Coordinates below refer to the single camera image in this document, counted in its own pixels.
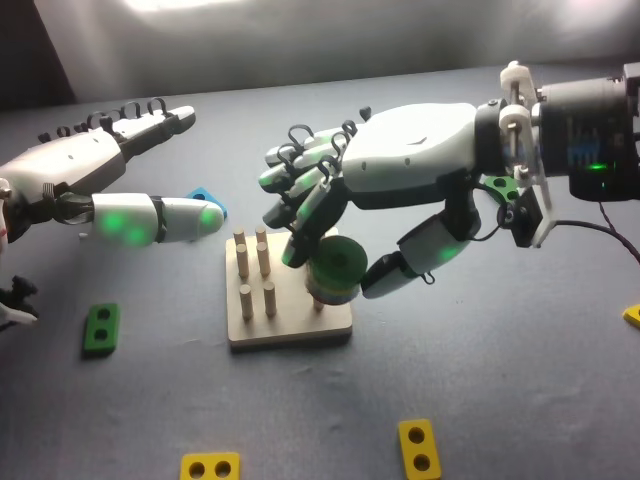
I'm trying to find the green four-hole square block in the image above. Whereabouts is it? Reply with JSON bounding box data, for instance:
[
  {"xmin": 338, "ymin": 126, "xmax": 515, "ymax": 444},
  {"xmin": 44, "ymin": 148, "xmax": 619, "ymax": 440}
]
[{"xmin": 482, "ymin": 174, "xmax": 521, "ymax": 204}]

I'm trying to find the grey table cloth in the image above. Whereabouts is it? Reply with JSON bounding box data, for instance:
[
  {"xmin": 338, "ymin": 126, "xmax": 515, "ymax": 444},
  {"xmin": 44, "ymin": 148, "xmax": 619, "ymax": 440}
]
[{"xmin": 0, "ymin": 64, "xmax": 640, "ymax": 480}]

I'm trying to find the blue triangular block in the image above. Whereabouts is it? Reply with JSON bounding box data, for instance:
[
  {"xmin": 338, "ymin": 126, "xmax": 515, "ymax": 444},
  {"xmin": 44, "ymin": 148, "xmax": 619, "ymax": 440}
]
[{"xmin": 185, "ymin": 187, "xmax": 229, "ymax": 221}]

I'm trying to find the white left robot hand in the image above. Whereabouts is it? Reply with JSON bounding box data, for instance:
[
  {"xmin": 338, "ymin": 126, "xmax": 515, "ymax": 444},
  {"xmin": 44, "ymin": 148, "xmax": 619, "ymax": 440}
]
[{"xmin": 0, "ymin": 97, "xmax": 226, "ymax": 249}]

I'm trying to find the stack of coloured rings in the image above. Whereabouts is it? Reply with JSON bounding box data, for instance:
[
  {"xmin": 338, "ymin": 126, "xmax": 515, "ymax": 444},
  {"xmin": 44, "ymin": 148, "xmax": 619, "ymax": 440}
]
[{"xmin": 304, "ymin": 237, "xmax": 370, "ymax": 306}]

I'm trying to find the wooden peg board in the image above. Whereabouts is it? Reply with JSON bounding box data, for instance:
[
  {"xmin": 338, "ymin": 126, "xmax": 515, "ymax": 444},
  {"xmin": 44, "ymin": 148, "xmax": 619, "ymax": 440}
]
[{"xmin": 225, "ymin": 225, "xmax": 355, "ymax": 350}]

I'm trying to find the green two-hole rectangular block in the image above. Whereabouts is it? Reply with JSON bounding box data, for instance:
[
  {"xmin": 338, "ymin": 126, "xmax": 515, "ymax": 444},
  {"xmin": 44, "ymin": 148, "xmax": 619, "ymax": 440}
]
[{"xmin": 82, "ymin": 302, "xmax": 121, "ymax": 357}]

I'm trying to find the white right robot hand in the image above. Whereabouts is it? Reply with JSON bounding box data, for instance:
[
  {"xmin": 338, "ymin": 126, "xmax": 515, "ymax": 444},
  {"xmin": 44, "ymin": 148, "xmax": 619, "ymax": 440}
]
[{"xmin": 257, "ymin": 102, "xmax": 484, "ymax": 300}]

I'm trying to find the yellow two-hole rectangular block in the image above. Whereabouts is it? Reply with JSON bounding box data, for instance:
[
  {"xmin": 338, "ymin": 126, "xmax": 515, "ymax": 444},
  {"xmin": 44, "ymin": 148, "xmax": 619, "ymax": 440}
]
[
  {"xmin": 179, "ymin": 452, "xmax": 241, "ymax": 480},
  {"xmin": 397, "ymin": 418, "xmax": 443, "ymax": 480}
]

